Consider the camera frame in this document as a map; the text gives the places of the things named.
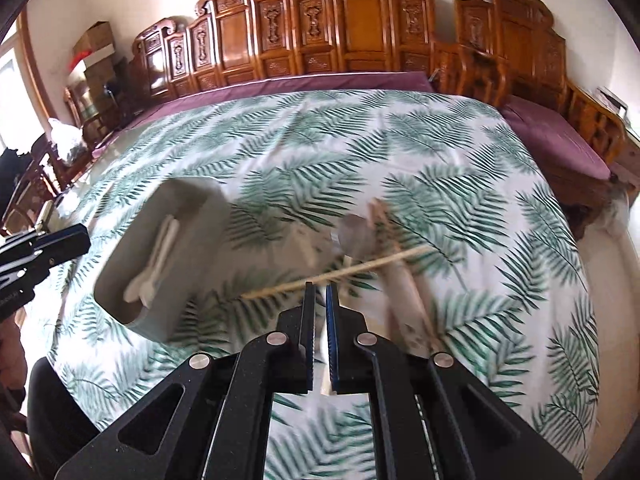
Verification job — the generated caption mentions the wooden chopstick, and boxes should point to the wooden chopstick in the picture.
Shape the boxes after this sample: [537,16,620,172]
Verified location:
[370,199,426,346]
[380,210,447,357]
[242,245,436,302]

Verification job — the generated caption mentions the dark clothing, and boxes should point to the dark clothing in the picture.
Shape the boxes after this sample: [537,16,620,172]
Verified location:
[0,147,33,211]

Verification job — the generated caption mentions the wooden side table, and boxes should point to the wooden side table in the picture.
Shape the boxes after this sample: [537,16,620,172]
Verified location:
[595,85,640,196]

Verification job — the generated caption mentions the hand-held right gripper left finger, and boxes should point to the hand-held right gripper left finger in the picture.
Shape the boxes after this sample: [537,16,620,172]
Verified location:
[54,282,317,480]

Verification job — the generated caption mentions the small brown cardboard box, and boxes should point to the small brown cardboard box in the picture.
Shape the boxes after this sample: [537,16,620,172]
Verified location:
[72,21,115,58]

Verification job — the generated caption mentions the window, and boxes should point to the window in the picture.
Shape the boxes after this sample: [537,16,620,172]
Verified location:
[0,45,32,153]

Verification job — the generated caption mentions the person's left forearm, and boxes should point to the person's left forearm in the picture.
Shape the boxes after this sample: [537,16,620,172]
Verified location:
[0,317,27,411]

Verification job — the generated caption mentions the long purple seat cushion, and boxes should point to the long purple seat cushion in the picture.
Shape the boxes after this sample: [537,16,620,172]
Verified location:
[95,71,435,157]

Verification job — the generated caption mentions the leaf-print tablecloth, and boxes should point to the leaf-print tablecloth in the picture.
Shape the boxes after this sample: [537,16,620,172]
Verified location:
[25,87,601,480]

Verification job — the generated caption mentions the grey utensil tray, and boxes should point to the grey utensil tray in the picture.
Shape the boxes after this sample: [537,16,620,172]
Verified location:
[94,177,232,341]

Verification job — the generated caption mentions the wooden glass cabinet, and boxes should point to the wooden glass cabinet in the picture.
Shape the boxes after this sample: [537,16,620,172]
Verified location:
[64,77,121,142]

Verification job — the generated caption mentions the long carved wooden sofa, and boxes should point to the long carved wooden sofa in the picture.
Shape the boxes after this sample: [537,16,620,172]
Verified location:
[131,0,511,108]

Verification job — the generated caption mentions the wooden chair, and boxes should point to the wooden chair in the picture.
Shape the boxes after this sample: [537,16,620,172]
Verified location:
[0,135,68,237]

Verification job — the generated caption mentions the person's black pants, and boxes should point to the person's black pants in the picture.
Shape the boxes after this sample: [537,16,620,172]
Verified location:
[25,357,113,480]

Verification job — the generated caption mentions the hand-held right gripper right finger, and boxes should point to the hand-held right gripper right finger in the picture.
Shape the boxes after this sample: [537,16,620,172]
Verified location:
[325,284,583,480]

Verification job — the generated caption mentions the clear plastic bag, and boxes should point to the clear plastic bag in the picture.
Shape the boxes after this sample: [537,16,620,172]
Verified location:
[47,117,90,162]

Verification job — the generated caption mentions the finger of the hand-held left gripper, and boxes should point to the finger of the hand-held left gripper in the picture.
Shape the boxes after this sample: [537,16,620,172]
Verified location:
[31,225,91,267]

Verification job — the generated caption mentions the short purple seat cushion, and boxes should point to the short purple seat cushion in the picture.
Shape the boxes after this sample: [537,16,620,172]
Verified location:
[500,95,612,182]

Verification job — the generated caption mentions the metal spoon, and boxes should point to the metal spoon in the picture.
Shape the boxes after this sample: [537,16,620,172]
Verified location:
[322,214,375,306]

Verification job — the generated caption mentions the short carved wooden sofa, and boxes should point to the short carved wooden sofa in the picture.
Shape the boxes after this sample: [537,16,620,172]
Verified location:
[452,0,628,241]

